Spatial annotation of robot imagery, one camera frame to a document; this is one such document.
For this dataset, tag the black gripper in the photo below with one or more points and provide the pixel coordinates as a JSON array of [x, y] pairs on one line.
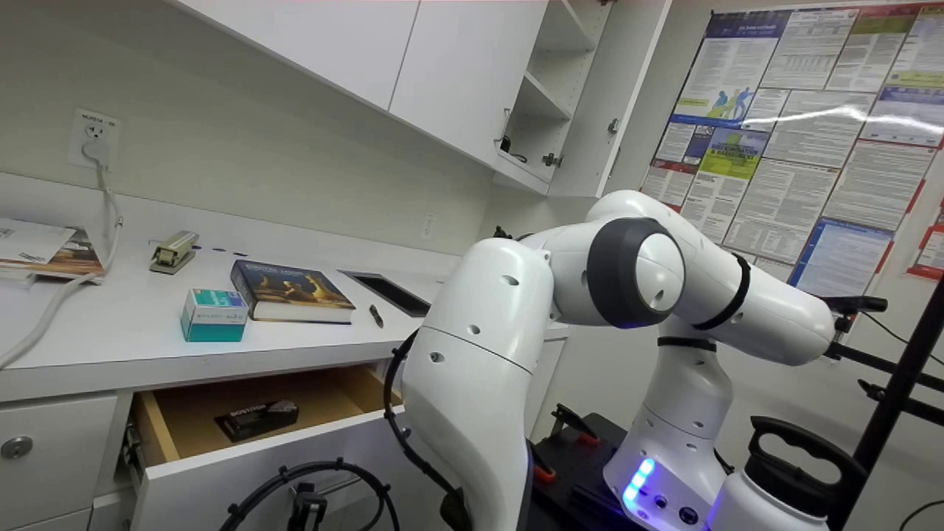
[[311, 506]]

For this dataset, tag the dark brown card pack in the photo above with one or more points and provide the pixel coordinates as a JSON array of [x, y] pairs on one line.
[[258, 419]]

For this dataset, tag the white drawer wooden interior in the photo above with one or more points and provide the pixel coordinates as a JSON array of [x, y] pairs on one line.
[[196, 414]]

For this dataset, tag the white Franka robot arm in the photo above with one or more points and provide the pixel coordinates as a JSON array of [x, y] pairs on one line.
[[489, 344]]

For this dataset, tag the wide black counter opening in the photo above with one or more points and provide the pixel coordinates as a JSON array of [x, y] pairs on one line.
[[387, 289]]

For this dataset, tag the white drawer round knob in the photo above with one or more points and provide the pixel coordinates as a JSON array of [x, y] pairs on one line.
[[59, 462]]

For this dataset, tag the open white cabinet shelves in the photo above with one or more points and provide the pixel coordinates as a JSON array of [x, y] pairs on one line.
[[550, 97]]

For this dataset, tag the open white cabinet door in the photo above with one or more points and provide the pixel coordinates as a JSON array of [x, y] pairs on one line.
[[628, 77]]

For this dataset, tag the teal staple box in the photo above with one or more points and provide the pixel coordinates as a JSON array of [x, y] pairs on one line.
[[212, 320]]

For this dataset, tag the dark hardcover book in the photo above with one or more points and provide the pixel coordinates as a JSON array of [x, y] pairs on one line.
[[289, 286]]

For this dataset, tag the beige stapler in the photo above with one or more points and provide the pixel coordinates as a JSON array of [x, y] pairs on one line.
[[174, 251]]

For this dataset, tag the stack of papers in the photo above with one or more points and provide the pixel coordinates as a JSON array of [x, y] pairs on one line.
[[45, 251]]

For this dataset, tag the white upper cabinet door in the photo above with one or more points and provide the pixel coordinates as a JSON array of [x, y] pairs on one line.
[[324, 40], [460, 69]]

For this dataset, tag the black tripod stand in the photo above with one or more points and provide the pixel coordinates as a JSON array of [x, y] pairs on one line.
[[895, 394]]

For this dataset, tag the small red bordered poster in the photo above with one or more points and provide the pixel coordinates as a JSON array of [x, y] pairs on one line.
[[932, 245]]

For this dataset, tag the black pegboard base plate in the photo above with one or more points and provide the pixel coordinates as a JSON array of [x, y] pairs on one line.
[[570, 481]]

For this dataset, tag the wall outlet with plug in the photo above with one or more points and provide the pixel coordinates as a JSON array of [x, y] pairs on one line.
[[81, 122]]

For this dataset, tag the large printed wall poster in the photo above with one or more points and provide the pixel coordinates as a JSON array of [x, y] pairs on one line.
[[815, 127]]

